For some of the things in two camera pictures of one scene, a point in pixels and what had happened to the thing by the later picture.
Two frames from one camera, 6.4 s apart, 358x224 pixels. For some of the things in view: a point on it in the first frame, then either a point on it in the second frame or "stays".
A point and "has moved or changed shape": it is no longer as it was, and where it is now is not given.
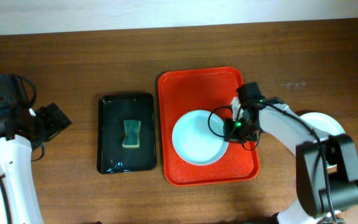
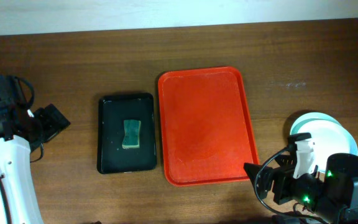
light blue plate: x=198 y=137 has moved or changed shape
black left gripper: x=59 y=119 stays
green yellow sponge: x=132 y=139 stays
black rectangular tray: x=113 y=110 stays
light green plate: x=324 y=124 stays
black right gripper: x=232 y=135 to x=282 y=173
